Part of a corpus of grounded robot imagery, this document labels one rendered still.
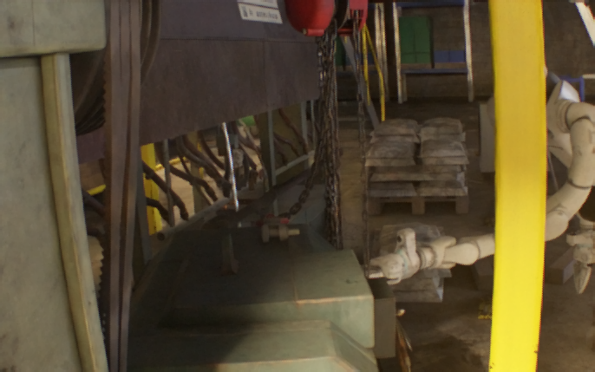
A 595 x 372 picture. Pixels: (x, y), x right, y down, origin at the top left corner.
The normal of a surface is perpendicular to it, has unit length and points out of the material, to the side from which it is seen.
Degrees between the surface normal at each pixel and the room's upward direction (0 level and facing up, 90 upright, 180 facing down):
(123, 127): 99
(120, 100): 96
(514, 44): 90
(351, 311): 90
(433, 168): 65
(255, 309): 90
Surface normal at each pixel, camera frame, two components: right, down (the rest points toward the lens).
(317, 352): -0.06, -0.98
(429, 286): -0.22, -0.28
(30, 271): 0.95, 0.00
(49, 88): -0.31, 0.19
